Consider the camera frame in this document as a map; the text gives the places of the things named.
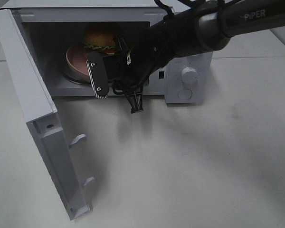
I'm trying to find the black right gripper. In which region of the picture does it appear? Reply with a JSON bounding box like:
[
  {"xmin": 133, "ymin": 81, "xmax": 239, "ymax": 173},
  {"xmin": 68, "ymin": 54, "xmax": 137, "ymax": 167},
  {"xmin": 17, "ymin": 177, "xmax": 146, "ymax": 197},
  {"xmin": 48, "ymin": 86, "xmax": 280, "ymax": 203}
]
[{"xmin": 103, "ymin": 35, "xmax": 147, "ymax": 114}]

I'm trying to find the round white door button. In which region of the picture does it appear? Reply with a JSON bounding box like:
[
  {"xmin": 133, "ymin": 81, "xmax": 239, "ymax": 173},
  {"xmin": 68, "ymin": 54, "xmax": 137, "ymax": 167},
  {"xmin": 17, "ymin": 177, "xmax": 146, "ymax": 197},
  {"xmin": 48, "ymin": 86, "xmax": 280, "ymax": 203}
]
[{"xmin": 178, "ymin": 89, "xmax": 193, "ymax": 101}]

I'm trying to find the white microwave knob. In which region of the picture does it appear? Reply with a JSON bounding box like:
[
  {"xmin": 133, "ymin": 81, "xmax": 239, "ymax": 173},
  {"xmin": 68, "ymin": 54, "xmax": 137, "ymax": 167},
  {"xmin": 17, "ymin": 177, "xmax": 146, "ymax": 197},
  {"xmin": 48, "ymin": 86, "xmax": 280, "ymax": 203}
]
[{"xmin": 181, "ymin": 67, "xmax": 198, "ymax": 84}]

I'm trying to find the pink round plate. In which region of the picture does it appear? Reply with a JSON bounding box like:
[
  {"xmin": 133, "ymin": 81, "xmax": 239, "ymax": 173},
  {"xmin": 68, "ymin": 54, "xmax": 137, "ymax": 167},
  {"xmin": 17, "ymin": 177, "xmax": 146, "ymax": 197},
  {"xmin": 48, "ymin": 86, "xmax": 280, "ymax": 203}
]
[{"xmin": 66, "ymin": 44, "xmax": 90, "ymax": 81}]

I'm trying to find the toy burger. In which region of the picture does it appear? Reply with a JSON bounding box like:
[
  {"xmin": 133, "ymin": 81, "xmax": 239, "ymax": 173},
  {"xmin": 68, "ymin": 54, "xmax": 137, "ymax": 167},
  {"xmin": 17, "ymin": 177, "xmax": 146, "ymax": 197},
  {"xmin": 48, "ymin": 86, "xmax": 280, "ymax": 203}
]
[{"xmin": 82, "ymin": 22, "xmax": 123, "ymax": 59}]

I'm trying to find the white microwave door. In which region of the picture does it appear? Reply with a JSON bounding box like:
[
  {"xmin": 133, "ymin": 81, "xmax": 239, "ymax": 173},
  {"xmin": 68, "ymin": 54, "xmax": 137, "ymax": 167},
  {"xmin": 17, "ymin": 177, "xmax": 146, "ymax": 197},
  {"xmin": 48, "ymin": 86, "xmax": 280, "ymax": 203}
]
[{"xmin": 0, "ymin": 9, "xmax": 90, "ymax": 220}]

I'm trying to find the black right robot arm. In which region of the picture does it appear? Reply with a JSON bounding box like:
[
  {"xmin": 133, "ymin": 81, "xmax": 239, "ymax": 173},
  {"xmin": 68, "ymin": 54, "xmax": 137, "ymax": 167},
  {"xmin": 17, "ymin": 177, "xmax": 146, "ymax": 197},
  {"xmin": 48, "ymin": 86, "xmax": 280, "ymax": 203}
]
[{"xmin": 95, "ymin": 0, "xmax": 285, "ymax": 113}]

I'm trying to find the glass microwave turntable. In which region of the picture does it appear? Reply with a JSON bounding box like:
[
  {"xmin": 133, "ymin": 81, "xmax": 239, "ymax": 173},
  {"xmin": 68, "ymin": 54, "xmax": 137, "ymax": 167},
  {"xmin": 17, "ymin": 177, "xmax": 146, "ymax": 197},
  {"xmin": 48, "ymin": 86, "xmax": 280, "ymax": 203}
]
[{"xmin": 60, "ymin": 69, "xmax": 91, "ymax": 85}]

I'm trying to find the white microwave oven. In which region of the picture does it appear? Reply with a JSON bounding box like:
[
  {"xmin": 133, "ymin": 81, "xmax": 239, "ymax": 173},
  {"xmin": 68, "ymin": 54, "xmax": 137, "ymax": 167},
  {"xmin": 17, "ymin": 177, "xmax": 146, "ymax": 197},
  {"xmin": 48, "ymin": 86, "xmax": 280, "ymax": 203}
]
[{"xmin": 0, "ymin": 0, "xmax": 214, "ymax": 106}]

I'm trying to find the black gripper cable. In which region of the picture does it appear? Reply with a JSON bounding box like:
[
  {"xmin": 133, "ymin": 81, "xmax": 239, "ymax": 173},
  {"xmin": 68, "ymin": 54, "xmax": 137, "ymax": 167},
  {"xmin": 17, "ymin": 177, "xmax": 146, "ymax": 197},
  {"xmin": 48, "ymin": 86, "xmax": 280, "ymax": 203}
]
[{"xmin": 111, "ymin": 0, "xmax": 240, "ymax": 95}]

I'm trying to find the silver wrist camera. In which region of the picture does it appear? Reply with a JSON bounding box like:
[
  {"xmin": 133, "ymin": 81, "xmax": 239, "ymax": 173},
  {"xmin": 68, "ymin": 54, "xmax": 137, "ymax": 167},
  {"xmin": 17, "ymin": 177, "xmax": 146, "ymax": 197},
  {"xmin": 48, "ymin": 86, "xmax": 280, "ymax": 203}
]
[{"xmin": 86, "ymin": 51, "xmax": 109, "ymax": 99}]

